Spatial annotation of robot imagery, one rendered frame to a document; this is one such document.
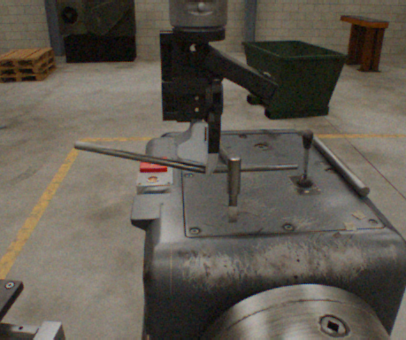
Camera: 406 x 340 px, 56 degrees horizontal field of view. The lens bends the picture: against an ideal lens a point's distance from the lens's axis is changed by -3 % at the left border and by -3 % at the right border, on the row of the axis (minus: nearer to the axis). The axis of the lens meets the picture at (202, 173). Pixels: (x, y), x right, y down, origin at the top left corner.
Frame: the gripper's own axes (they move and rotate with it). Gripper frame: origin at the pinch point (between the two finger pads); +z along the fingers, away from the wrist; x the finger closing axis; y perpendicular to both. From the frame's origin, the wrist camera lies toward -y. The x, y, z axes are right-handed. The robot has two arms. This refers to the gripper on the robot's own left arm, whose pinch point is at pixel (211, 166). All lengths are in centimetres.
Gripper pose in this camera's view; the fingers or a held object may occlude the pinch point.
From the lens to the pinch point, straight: 59.1
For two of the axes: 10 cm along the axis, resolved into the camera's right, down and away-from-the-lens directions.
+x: 1.0, 4.5, -8.9
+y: -10.0, 0.4, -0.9
